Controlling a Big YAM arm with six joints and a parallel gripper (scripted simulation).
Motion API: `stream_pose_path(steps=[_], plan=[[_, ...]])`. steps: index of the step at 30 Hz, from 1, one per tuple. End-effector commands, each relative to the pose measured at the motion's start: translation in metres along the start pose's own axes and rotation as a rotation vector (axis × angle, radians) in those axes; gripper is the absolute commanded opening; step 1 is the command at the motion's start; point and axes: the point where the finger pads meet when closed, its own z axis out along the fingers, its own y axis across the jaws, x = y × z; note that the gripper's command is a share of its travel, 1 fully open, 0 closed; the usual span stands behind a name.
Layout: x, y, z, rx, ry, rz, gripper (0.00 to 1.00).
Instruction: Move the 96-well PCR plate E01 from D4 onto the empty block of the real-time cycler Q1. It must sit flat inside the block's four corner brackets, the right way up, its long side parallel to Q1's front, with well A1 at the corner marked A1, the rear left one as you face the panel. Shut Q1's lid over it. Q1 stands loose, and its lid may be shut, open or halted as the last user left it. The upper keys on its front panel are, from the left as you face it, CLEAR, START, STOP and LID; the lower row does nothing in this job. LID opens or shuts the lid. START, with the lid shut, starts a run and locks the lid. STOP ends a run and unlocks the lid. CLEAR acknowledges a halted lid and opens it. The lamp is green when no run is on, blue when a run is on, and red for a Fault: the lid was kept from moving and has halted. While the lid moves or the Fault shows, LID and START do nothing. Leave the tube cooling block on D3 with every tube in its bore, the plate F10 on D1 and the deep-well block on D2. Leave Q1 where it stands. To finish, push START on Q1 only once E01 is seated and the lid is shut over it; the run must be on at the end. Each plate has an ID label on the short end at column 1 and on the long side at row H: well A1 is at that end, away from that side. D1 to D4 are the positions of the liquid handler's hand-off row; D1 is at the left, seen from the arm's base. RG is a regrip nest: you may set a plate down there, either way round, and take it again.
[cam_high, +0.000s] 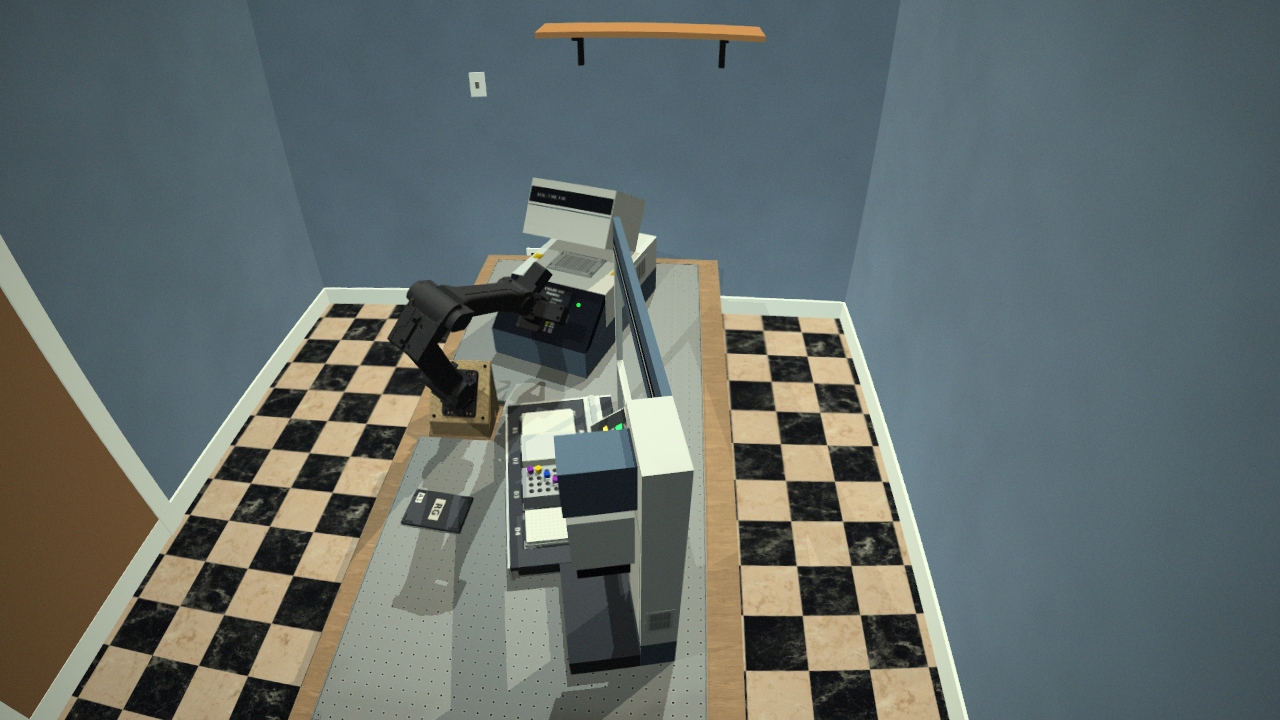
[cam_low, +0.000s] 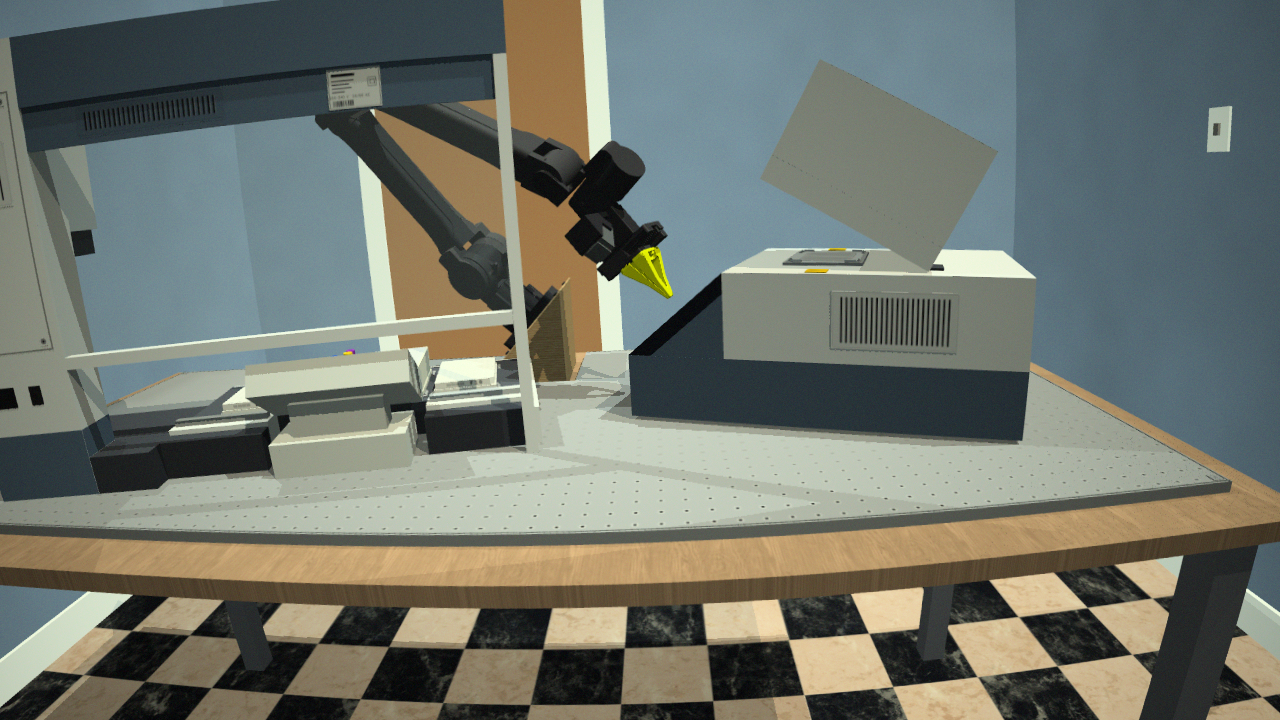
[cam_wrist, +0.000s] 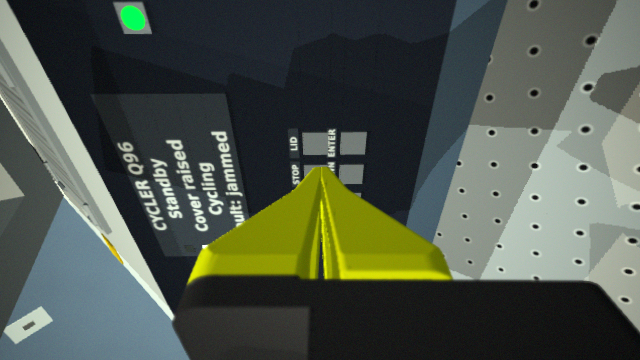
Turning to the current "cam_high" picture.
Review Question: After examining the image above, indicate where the black rectangular nest with rg label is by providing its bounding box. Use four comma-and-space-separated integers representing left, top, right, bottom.
401, 489, 474, 534

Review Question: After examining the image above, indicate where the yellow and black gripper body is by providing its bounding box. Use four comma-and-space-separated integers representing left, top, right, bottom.
516, 292, 552, 333

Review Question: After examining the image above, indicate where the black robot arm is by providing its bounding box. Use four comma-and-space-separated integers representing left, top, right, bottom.
387, 261, 570, 418

